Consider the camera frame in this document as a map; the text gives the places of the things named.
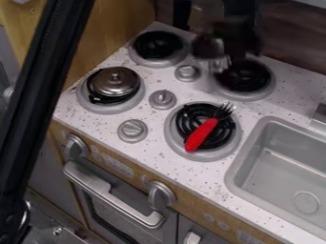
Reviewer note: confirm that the silver pot lid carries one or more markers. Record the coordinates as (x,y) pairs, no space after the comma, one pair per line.
(114,81)

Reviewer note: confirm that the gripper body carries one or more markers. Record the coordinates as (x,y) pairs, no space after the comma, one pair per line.
(237,41)

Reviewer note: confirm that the black stand pole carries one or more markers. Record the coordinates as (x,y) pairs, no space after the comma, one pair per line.
(32,95)

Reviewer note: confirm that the toy sink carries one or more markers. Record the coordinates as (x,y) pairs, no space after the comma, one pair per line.
(282,171)

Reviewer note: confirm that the toy stove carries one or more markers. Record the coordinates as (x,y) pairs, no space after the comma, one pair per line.
(163,99)

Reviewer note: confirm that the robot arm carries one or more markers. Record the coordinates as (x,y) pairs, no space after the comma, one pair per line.
(237,11)

